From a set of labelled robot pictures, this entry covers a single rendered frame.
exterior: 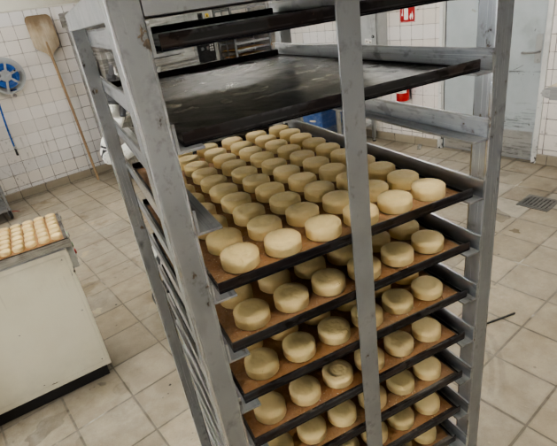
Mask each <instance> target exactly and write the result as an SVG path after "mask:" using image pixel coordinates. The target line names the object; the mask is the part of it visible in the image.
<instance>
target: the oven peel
mask: <svg viewBox="0 0 557 446"><path fill-rule="evenodd" d="M25 23H26V26H27V30H28V32H29V35H30V37H31V40H32V42H33V45H34V47H35V48H36V49H37V50H39V51H42V52H44V53H46V54H48V55H49V56H50V57H51V60H52V62H53V65H54V66H55V69H56V71H57V74H58V77H59V80H60V82H61V85H62V87H63V90H64V92H65V94H66V98H67V101H68V103H69V105H70V108H71V110H72V113H73V116H74V119H75V121H76V124H77V127H78V128H79V131H80V134H81V138H82V140H83V142H84V145H85V148H86V151H87V152H88V155H89V159H90V162H91V164H92V167H93V169H94V172H95V175H96V177H97V180H99V177H98V174H97V169H96V168H95V165H94V162H93V159H92V157H91V155H90V152H89V148H88V145H87V143H86V140H85V138H84V135H83V132H82V131H81V126H80V124H79V121H78V119H77V117H76V114H75V111H74V109H73V106H72V103H71V100H70V98H69V95H68V94H67V91H66V87H65V84H64V82H63V80H62V78H61V75H60V72H59V70H58V67H57V64H56V62H55V59H54V57H53V54H54V52H55V50H56V49H57V48H58V46H59V39H58V35H57V33H56V30H55V27H54V26H53V23H52V20H51V18H50V16H49V15H47V14H40V15H33V16H26V17H25Z"/></svg>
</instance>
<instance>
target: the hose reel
mask: <svg viewBox="0 0 557 446"><path fill-rule="evenodd" d="M25 83H26V74H25V72H24V70H23V68H22V67H21V65H20V64H19V63H17V62H16V61H14V60H12V59H10V58H0V93H4V94H13V97H17V94H15V93H17V92H19V91H20V90H22V89H23V87H24V86H25ZM0 112H1V114H2V117H3V120H4V124H5V127H6V129H7V132H8V135H9V136H10V139H11V141H12V145H13V148H14V150H15V152H16V155H17V156H18V155H19V153H18V152H17V150H16V147H15V145H14V142H13V140H12V137H11V134H10V132H9V129H8V127H7V124H6V121H5V118H4V115H3V111H2V108H1V105H0Z"/></svg>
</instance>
